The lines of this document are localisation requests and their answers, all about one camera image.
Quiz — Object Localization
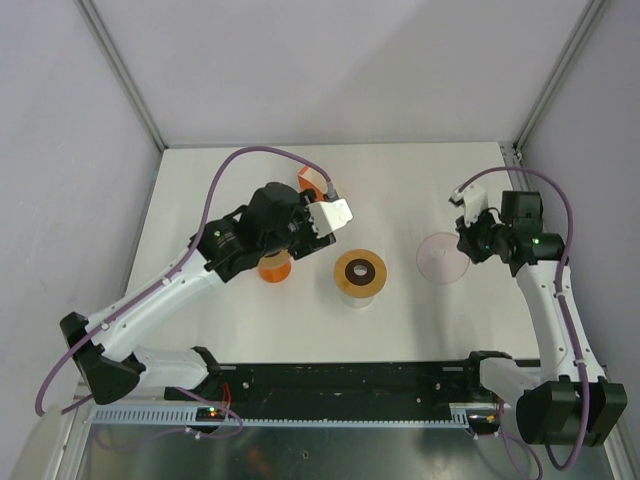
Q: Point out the white cable duct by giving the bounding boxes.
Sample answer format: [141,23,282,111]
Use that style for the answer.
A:
[91,403,499,430]

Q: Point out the orange glass carafe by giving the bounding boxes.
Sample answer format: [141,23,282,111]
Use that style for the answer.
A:
[257,260,291,284]

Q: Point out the aluminium frame post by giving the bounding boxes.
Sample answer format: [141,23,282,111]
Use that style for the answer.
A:
[74,0,168,153]
[512,0,611,159]

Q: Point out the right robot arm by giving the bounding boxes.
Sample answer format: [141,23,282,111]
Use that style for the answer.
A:
[450,184,627,447]

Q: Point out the purple cable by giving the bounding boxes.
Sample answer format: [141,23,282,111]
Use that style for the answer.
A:
[35,146,341,449]
[462,167,586,480]

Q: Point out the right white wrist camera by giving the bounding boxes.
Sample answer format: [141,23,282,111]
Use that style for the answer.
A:
[449,183,489,227]

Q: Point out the aluminium frame post left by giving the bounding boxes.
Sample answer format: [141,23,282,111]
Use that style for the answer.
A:
[74,0,168,153]

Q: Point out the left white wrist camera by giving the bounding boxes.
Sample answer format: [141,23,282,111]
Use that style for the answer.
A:
[307,199,353,238]

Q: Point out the clear glass carafe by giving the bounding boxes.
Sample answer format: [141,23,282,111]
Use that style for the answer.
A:
[340,292,374,309]

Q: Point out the aluminium frame post right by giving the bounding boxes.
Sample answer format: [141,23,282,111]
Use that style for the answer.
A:
[512,0,611,159]

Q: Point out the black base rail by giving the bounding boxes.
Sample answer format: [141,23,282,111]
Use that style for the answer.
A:
[194,360,498,419]

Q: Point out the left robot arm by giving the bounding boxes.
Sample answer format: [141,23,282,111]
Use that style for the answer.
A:
[60,182,353,405]

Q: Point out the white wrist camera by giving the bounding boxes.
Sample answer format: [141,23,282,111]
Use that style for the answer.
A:
[307,199,353,238]
[449,183,489,227]

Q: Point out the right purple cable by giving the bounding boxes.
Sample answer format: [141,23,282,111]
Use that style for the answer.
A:
[462,167,586,480]

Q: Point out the orange coffee filter box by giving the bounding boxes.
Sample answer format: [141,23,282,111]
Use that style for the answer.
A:
[297,166,327,201]

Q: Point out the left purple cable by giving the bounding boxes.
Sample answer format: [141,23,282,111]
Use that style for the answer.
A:
[35,146,341,449]

